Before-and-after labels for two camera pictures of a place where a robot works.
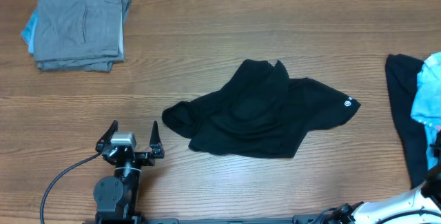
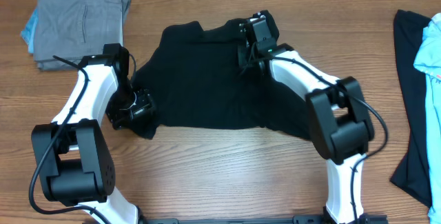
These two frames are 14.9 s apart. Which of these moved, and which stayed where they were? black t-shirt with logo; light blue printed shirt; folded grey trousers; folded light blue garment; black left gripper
Moved: black left gripper; light blue printed shirt; black t-shirt with logo
Stayed: folded grey trousers; folded light blue garment
